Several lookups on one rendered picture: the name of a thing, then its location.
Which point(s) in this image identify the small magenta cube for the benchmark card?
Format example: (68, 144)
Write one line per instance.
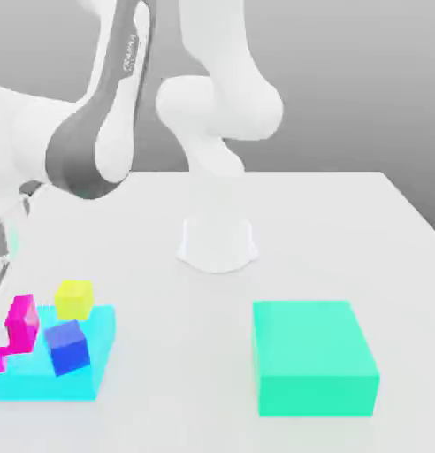
(23, 329)

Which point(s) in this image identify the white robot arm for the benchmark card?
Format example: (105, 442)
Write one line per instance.
(217, 106)

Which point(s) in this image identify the small yellow cube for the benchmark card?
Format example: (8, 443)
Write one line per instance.
(73, 300)

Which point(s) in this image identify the small blue cube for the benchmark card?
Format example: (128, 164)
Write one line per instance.
(69, 352)

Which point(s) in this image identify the large cyan box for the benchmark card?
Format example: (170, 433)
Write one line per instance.
(33, 382)

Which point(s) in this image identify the large turquoise green box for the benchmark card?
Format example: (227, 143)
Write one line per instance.
(309, 347)

